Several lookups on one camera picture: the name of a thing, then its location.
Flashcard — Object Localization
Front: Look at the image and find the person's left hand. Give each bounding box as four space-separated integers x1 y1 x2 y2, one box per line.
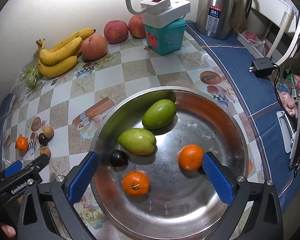
0 223 16 238

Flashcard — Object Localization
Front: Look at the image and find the white chair frame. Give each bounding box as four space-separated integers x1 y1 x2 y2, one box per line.
263 0 300 66

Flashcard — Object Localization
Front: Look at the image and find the green apple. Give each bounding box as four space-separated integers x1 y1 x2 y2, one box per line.
118 128 157 155

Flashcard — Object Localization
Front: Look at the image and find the clear bag of limes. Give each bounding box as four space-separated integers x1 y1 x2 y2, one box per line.
10 63 42 98

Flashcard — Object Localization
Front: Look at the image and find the brown round fruit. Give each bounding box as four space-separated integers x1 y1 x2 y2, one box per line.
39 146 51 158

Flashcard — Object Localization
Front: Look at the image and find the black power adapter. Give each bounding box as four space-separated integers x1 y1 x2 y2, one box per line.
249 57 275 78

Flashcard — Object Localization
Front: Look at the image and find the white phone stand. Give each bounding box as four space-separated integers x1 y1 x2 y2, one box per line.
276 111 295 154

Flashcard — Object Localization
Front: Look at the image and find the white storage tray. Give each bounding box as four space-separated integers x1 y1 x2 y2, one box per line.
233 29 263 58

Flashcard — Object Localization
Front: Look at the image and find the blue striped cloth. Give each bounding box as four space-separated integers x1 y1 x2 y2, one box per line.
186 22 300 211

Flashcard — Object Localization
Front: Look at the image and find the peach coloured apple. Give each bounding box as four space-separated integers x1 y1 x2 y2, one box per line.
81 34 108 60

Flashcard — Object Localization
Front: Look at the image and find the red apple behind box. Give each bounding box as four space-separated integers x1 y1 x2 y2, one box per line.
128 15 146 38

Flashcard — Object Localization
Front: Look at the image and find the brown longan fruit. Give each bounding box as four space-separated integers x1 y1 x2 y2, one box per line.
43 126 54 139

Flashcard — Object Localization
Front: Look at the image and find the yellow banana bunch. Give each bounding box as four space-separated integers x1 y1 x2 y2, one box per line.
36 28 96 78

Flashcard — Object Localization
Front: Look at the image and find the teal plastic box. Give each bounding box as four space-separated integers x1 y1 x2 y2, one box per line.
145 18 186 55

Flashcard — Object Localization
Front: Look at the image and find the white power strip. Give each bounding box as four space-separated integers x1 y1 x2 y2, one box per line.
140 0 191 28

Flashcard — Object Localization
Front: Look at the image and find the orange tangerine with stem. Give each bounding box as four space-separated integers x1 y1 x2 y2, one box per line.
122 171 150 197

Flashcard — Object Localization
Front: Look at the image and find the dark plum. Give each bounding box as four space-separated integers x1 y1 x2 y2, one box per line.
38 133 49 147
109 150 128 167

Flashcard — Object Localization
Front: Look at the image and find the stainless steel thermos jug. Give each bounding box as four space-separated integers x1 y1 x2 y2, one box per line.
195 0 253 40

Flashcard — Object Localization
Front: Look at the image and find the black smartphone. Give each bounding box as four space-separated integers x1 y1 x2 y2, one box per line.
289 99 300 170

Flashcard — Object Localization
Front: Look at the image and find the snack packets pile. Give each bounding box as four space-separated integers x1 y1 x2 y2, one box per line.
276 73 300 117

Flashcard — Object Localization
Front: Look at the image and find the green mango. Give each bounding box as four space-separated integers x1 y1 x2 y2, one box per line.
142 99 177 129

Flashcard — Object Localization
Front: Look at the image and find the red plastic bag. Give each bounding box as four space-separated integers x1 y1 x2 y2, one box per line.
241 30 270 56

